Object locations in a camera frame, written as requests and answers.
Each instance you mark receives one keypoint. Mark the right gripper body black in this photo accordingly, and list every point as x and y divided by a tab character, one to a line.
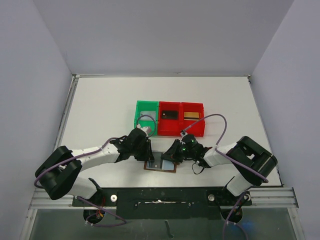
175	152

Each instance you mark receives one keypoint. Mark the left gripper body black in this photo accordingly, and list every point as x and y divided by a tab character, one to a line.
147	150

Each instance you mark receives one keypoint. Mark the dark credit card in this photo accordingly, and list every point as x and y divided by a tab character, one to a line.
156	156

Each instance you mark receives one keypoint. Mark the brown leather card holder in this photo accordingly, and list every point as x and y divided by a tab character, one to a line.
160	166

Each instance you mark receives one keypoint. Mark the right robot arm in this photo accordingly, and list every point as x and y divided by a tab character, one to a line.
253	162

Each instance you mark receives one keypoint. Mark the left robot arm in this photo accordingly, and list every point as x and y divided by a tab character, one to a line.
59	175

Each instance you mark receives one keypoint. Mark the gold card in bin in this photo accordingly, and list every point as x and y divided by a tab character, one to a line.
191	116

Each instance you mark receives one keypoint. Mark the silver card in bin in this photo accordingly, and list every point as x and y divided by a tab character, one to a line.
148	115

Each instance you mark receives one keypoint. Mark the black card in bin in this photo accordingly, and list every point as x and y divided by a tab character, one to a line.
170	114

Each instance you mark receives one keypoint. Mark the red right bin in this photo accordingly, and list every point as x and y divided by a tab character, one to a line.
197	129

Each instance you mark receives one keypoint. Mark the red bin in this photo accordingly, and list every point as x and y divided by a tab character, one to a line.
168	127
197	129

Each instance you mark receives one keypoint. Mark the red middle bin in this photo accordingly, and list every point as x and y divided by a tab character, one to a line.
168	127

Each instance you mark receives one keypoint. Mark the green plastic bin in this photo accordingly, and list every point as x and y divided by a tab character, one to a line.
150	108

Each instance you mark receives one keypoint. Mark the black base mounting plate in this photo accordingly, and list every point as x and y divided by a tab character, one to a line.
113	207

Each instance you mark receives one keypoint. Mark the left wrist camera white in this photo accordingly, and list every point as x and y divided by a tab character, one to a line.
146	129

